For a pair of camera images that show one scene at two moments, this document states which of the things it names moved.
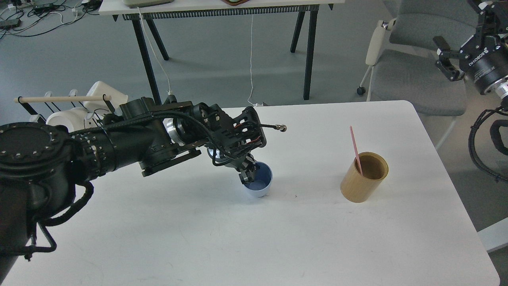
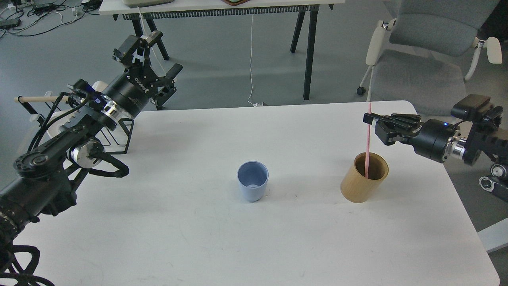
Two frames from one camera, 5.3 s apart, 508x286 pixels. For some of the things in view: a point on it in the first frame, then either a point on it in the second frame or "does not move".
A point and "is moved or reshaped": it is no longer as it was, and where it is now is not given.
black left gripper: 233,138 → 131,93
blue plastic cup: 261,186 is moved or reshaped
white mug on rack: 73,118 does not move
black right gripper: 485,66 → 430,139
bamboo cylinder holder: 356,188 does not move
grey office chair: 402,58 does not move
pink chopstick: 356,151 → 368,145
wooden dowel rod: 47,99 does not move
